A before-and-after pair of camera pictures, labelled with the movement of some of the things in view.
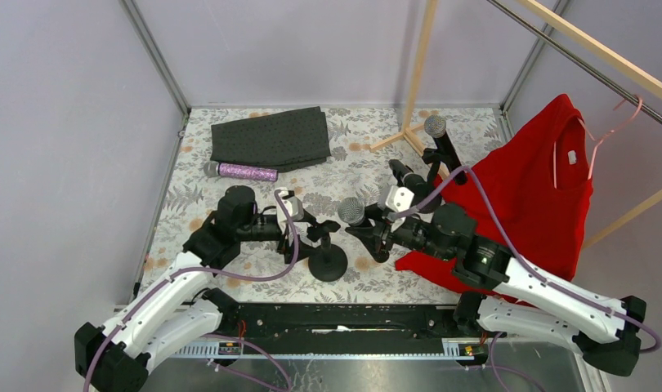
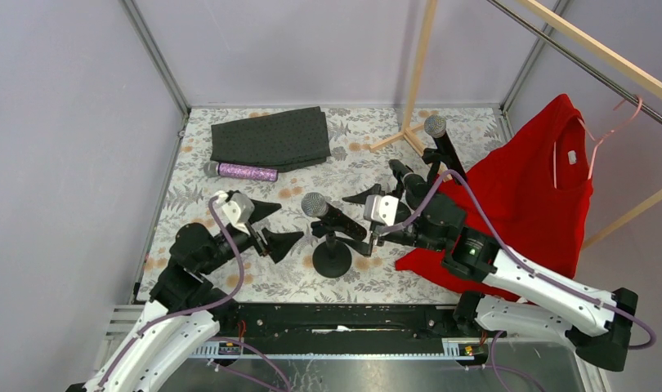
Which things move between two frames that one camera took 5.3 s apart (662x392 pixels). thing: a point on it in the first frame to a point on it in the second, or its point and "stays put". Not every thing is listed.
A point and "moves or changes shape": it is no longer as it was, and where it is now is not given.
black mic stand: (433, 158) stays put
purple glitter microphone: (239, 171) stays put
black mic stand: (328, 262) moves or changes shape
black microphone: (352, 211) moves or changes shape
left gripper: (288, 238) to (258, 233)
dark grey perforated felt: (281, 140) stays put
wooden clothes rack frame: (611, 57) stays put
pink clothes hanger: (598, 140) stays put
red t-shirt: (530, 198) stays put
